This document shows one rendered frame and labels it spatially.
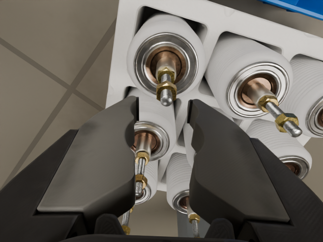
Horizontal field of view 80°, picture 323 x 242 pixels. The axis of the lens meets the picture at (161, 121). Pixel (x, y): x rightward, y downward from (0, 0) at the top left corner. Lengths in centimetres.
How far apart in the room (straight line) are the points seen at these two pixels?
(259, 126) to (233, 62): 18
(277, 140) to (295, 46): 15
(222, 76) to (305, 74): 13
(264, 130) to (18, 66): 58
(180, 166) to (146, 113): 16
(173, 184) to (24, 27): 47
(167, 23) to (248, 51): 10
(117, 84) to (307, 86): 27
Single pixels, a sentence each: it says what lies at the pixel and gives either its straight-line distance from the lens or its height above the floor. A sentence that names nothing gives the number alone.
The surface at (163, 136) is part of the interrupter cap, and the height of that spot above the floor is 25.
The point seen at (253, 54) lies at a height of 25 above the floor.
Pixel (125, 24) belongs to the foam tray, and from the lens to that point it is 30.
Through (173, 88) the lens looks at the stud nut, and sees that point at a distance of 16.
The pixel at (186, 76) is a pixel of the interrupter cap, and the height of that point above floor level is 25.
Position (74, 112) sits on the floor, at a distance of 61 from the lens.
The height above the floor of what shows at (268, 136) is 21.
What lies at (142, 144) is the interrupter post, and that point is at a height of 27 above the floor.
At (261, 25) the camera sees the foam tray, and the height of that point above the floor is 18.
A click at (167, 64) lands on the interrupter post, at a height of 28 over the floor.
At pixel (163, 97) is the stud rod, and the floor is 34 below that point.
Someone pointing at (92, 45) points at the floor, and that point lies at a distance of 52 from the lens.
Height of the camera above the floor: 48
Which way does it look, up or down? 57 degrees down
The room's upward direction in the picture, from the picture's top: 179 degrees counter-clockwise
